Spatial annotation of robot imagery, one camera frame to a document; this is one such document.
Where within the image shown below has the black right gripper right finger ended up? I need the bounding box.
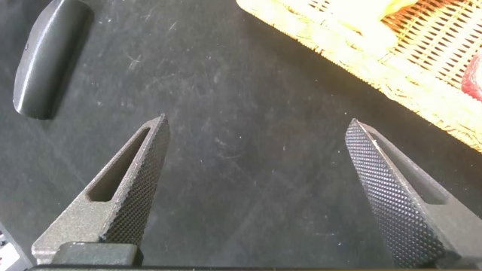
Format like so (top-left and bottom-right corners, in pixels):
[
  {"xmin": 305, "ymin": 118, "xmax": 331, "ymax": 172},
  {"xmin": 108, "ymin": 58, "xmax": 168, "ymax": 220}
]
[{"xmin": 344, "ymin": 117, "xmax": 482, "ymax": 269}]

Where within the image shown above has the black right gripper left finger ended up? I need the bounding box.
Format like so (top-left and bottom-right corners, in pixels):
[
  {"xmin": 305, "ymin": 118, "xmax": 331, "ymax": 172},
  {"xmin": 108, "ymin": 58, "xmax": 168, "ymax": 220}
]
[{"xmin": 31, "ymin": 113, "xmax": 170, "ymax": 264}]

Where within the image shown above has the black curved plastic object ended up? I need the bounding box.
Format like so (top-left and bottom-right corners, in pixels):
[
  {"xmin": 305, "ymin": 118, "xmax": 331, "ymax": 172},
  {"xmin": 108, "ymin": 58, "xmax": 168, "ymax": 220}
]
[{"xmin": 13, "ymin": 0, "xmax": 95, "ymax": 120}]

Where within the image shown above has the yellow banana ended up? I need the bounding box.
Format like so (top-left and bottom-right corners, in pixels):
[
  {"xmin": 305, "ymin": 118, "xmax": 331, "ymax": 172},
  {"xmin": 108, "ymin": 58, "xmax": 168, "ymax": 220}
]
[{"xmin": 327, "ymin": 0, "xmax": 419, "ymax": 57}]

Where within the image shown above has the wicker basket with food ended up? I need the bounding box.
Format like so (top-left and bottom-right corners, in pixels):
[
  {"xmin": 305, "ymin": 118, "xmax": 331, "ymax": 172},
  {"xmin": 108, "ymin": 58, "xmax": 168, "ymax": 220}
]
[{"xmin": 235, "ymin": 0, "xmax": 482, "ymax": 154}]

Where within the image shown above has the black table cloth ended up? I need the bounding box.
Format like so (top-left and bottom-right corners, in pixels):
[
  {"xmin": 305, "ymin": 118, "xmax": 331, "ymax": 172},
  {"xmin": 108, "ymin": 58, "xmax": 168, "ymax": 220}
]
[{"xmin": 0, "ymin": 0, "xmax": 482, "ymax": 271}]

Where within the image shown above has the grey robot chassis part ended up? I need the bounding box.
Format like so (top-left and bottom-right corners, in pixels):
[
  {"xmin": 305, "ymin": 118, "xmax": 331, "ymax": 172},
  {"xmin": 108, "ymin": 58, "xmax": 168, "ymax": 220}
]
[{"xmin": 0, "ymin": 221, "xmax": 34, "ymax": 271}]

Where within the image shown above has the red apple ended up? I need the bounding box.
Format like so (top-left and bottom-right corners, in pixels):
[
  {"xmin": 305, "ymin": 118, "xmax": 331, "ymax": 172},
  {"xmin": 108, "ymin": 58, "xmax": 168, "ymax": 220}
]
[{"xmin": 461, "ymin": 52, "xmax": 482, "ymax": 102}]

